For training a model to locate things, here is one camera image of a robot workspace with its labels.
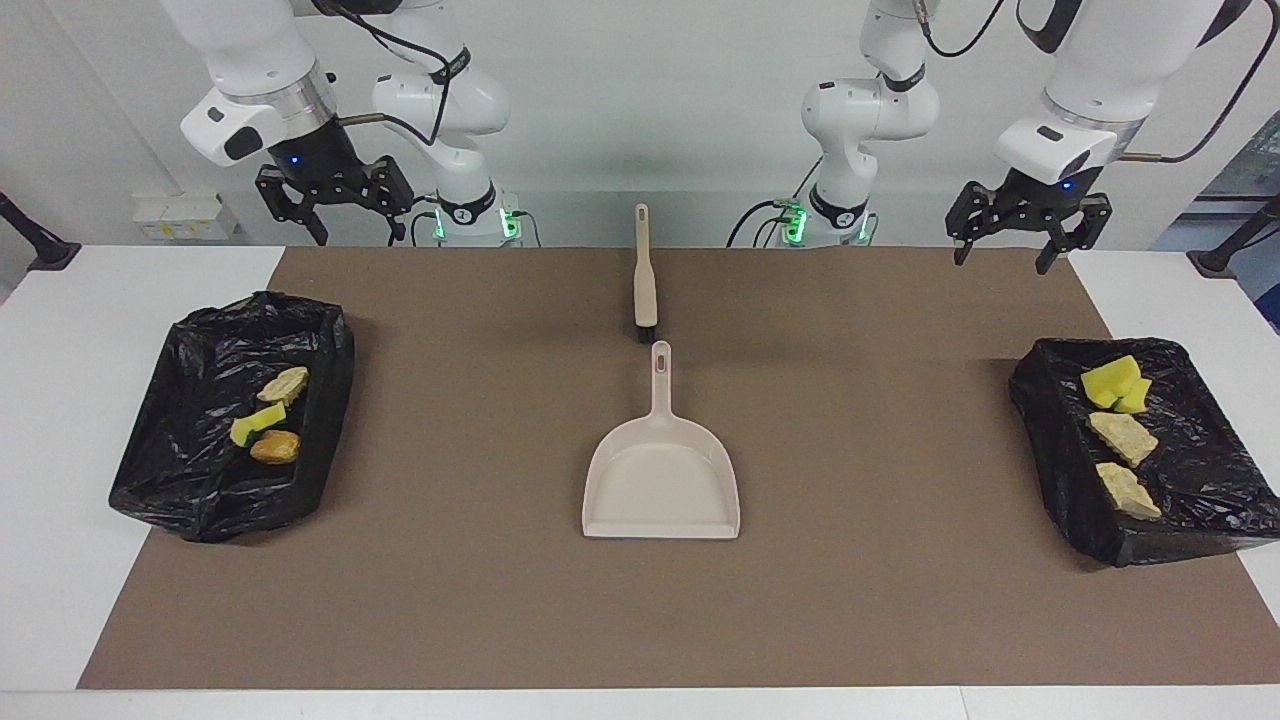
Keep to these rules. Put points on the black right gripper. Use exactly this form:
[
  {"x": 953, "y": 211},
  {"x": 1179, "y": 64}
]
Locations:
[{"x": 320, "y": 160}]

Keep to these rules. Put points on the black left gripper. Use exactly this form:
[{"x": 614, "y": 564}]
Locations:
[{"x": 1045, "y": 190}]

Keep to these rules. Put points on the yellow sponge piece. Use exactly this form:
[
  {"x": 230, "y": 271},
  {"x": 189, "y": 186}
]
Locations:
[
  {"x": 1136, "y": 397},
  {"x": 1108, "y": 382}
]

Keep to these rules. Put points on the small striped croissant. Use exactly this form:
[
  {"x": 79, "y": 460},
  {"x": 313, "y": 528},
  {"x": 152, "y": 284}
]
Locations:
[{"x": 285, "y": 385}]

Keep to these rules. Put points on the pale bread piece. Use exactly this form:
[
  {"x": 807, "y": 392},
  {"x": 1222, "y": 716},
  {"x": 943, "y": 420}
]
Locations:
[{"x": 1122, "y": 437}]

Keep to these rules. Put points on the notched yellow sponge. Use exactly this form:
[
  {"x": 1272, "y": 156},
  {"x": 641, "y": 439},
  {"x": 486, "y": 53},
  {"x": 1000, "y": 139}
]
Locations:
[{"x": 256, "y": 427}]

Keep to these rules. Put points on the brown oval bread roll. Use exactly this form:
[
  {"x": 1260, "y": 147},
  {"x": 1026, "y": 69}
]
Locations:
[{"x": 276, "y": 447}]

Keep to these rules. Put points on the large striped croissant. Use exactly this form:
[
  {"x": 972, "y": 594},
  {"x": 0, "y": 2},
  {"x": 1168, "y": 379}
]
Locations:
[{"x": 1128, "y": 490}]

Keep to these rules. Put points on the beige hand brush black bristles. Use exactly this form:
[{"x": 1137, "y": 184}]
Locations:
[{"x": 645, "y": 285}]

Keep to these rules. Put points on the beige plastic dustpan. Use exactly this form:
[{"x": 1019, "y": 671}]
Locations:
[{"x": 660, "y": 480}]

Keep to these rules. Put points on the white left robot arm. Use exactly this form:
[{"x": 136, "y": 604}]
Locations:
[{"x": 870, "y": 110}]

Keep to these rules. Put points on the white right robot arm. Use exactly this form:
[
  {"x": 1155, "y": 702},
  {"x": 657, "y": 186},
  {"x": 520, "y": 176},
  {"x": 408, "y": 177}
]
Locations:
[{"x": 250, "y": 60}]

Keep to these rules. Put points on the black bag lined bin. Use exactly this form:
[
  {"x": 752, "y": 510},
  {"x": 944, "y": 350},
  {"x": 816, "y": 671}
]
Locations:
[
  {"x": 180, "y": 480},
  {"x": 1220, "y": 450}
]

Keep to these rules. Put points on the black stand foot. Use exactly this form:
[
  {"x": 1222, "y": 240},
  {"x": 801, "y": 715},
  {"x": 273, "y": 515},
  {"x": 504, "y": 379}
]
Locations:
[
  {"x": 45, "y": 250},
  {"x": 1225, "y": 255}
]

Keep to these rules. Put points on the brown table mat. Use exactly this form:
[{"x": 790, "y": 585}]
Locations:
[{"x": 640, "y": 620}]

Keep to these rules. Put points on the white wall socket box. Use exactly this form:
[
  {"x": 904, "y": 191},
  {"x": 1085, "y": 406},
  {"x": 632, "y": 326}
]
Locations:
[{"x": 185, "y": 217}]

